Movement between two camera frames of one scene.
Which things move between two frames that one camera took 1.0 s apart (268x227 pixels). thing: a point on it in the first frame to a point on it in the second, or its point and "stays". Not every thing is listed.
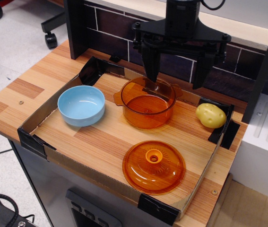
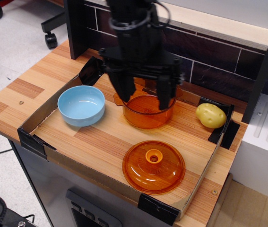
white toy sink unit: [261, 164] stays
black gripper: [182, 30] to [140, 54]
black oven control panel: [86, 212] stays
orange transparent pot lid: [153, 167] stays
